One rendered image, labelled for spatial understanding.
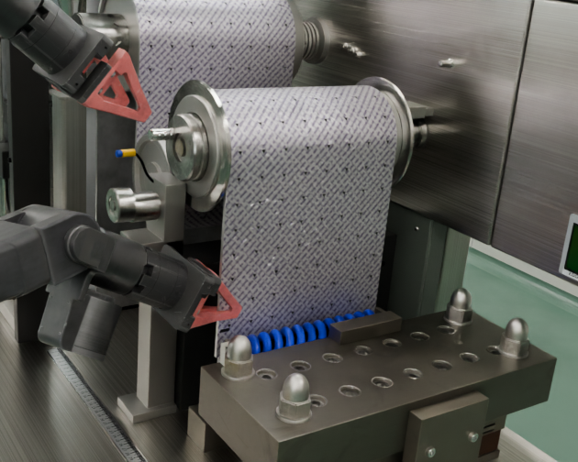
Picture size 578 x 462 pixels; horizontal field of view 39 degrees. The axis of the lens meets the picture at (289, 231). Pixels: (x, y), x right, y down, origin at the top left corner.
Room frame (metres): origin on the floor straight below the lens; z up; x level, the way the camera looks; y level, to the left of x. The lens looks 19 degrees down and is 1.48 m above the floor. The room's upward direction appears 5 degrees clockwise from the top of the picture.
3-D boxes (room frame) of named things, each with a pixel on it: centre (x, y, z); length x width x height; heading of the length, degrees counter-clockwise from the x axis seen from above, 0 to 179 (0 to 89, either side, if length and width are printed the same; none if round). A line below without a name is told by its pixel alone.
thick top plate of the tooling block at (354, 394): (0.84, -0.13, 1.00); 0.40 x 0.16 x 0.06; 125
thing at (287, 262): (0.92, -0.02, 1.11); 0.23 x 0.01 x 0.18; 125
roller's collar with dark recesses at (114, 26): (1.09, 0.27, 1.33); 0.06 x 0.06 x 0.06; 35
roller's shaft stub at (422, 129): (1.07, -0.13, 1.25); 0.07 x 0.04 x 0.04; 125
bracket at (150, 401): (0.91, 0.16, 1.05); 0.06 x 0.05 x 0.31; 125
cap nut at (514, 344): (0.90, -0.28, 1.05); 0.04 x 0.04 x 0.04
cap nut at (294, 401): (0.72, -0.02, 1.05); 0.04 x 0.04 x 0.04
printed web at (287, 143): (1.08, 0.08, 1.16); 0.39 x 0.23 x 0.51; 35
